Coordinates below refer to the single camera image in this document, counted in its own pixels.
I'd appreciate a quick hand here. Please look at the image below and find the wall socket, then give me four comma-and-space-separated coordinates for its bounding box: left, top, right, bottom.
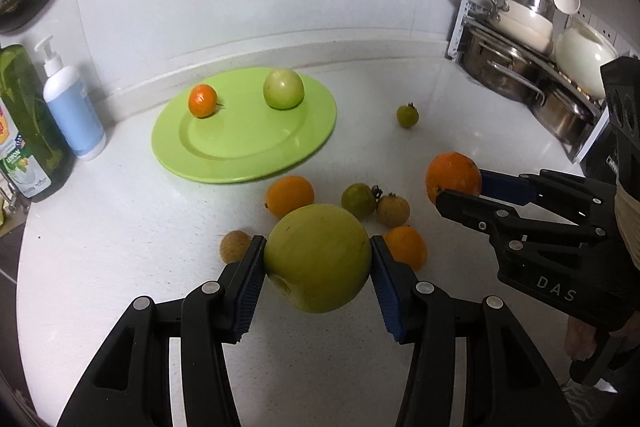
575, 9, 632, 48

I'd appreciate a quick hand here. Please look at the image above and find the white ceramic kettle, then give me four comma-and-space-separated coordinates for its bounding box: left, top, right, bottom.
555, 17, 621, 100

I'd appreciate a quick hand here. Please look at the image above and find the person's right hand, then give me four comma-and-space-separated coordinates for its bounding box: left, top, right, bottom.
564, 317, 601, 362

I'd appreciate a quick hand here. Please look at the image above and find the green plate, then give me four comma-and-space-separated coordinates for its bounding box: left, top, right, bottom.
151, 68, 338, 184

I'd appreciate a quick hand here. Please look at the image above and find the small green tangerine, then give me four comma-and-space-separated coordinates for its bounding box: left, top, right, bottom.
397, 103, 420, 128
341, 183, 383, 220

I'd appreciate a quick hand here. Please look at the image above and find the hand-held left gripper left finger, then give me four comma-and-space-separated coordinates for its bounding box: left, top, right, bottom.
57, 234, 268, 427

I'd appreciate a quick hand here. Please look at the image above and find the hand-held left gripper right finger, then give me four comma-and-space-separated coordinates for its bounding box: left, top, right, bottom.
369, 234, 576, 427

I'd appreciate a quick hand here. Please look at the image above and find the white pot rack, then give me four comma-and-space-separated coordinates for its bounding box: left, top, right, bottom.
446, 0, 608, 164

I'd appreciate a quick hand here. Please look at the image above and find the large steel pot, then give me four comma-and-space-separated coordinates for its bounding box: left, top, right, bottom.
462, 27, 546, 104

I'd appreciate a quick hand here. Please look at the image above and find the pale green apple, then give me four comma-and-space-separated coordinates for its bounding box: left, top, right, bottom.
263, 68, 305, 110

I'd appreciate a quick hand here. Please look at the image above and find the large orange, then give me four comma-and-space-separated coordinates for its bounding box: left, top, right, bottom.
425, 151, 483, 208

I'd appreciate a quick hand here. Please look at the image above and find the striped grey cloth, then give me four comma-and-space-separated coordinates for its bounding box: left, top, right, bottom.
560, 382, 610, 427

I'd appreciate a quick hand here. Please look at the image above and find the small brown round fruit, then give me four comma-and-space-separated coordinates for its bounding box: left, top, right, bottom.
376, 193, 412, 228
220, 230, 252, 265

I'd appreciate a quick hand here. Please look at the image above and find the small steel pot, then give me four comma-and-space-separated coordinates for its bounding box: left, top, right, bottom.
531, 82, 599, 146

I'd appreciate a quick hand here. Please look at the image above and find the white blue pump bottle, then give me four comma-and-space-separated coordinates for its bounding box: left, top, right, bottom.
34, 35, 107, 162

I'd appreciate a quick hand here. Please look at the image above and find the small reddish tangerine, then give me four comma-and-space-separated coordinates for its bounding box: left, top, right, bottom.
188, 84, 224, 119

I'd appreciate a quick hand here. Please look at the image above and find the green dish soap bottle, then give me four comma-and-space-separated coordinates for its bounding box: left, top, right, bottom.
0, 44, 76, 202

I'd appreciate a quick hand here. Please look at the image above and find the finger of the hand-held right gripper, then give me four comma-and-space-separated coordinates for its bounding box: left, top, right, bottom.
435, 188, 609, 259
477, 168, 617, 229

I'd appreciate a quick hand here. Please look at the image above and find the large yellow-green apple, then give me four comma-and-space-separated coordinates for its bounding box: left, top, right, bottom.
263, 203, 373, 314

